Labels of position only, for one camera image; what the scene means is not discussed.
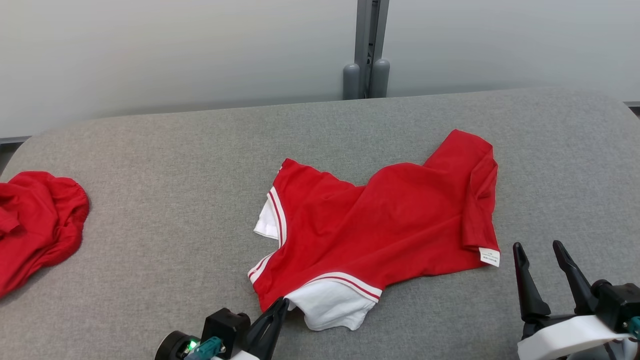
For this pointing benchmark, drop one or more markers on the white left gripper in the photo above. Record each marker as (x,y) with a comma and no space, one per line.
(242,356)

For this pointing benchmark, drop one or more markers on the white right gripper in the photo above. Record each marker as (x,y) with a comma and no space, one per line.
(565,337)

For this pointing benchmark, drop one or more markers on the red white number jersey shirt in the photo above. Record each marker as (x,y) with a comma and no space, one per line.
(390,225)

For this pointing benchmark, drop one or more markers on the red shorts with white stripes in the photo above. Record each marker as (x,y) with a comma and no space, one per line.
(37,220)

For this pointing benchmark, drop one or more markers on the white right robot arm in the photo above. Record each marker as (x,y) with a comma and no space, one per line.
(622,353)

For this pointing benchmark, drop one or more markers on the black round left gripper motor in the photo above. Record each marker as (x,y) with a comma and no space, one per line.
(172,347)

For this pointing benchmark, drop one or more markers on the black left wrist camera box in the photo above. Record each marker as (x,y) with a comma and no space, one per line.
(225,327)

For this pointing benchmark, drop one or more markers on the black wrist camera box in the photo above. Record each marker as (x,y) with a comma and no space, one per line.
(225,327)
(617,305)

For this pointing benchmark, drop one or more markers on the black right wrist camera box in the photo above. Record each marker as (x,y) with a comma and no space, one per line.
(617,305)

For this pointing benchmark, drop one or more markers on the grey partition post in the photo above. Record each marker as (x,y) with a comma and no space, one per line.
(367,50)

